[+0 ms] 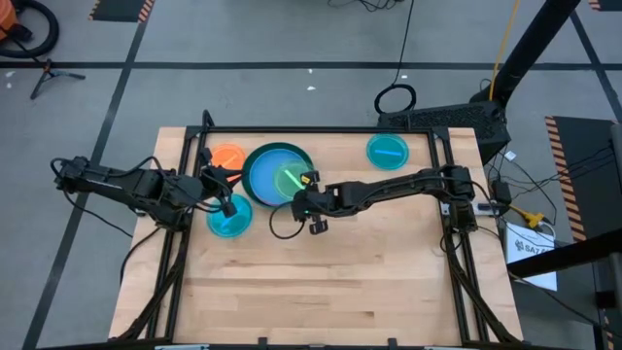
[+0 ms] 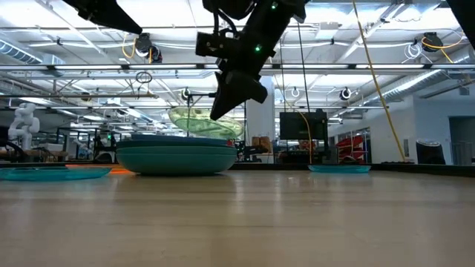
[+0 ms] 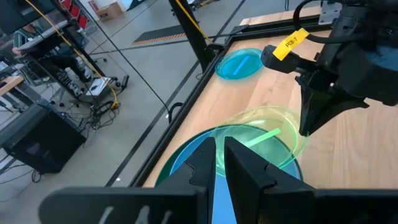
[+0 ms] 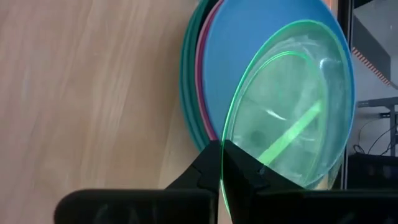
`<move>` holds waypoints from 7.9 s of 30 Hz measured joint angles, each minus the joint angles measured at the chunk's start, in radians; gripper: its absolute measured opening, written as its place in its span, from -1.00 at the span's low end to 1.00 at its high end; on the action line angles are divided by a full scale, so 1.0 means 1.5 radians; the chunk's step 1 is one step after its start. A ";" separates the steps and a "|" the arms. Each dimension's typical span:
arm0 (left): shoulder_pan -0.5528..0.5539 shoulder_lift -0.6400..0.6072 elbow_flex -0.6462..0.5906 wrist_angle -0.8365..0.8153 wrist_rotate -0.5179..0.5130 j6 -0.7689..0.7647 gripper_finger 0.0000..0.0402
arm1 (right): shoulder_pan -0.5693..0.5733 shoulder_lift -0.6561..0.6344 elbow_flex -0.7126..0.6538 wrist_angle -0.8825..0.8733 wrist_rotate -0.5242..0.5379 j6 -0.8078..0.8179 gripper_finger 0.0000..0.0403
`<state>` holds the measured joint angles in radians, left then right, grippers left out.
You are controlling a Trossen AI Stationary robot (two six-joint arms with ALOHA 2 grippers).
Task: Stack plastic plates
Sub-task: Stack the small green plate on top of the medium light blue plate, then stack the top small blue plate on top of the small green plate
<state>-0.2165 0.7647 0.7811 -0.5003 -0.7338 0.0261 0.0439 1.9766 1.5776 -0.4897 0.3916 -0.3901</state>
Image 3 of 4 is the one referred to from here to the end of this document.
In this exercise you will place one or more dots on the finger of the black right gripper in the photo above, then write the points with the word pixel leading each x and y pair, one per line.
pixel 335 105
pixel 311 99

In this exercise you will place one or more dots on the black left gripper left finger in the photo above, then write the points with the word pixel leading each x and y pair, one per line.
pixel 140 205

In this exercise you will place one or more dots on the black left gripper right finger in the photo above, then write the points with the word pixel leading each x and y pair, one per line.
pixel 311 208

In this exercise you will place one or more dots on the large dark green plastic plate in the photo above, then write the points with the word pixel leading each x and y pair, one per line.
pixel 162 174

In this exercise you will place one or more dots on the small clear green plastic plate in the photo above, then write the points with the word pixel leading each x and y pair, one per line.
pixel 270 149

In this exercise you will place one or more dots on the blue plastic plate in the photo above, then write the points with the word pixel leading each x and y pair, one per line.
pixel 189 149

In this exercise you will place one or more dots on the small clear cyan plastic plate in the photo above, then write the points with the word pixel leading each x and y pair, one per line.
pixel 230 68

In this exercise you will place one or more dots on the black equipment case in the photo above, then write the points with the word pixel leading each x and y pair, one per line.
pixel 40 140

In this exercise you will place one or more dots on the black power brick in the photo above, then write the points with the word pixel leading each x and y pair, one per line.
pixel 125 82

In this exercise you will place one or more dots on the white power strip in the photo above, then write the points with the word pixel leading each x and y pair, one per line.
pixel 98 85

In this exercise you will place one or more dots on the black hazard-striped floor mat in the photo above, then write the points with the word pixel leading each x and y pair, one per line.
pixel 161 32

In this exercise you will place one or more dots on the wooden desk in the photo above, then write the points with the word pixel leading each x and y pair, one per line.
pixel 11 84

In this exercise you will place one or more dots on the cardboard box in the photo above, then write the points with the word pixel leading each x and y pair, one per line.
pixel 109 12

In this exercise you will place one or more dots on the red stacked chairs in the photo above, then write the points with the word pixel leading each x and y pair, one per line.
pixel 74 12

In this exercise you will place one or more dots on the person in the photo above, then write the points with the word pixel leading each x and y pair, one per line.
pixel 23 37

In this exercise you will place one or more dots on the black monitor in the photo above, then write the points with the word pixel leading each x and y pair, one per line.
pixel 18 12

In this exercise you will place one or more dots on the silver metal bracket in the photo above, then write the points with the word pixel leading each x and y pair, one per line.
pixel 329 12

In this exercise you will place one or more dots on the black aluminium table frame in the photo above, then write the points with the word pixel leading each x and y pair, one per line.
pixel 189 102

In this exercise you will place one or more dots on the black slanted post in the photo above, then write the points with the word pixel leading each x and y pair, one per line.
pixel 190 31

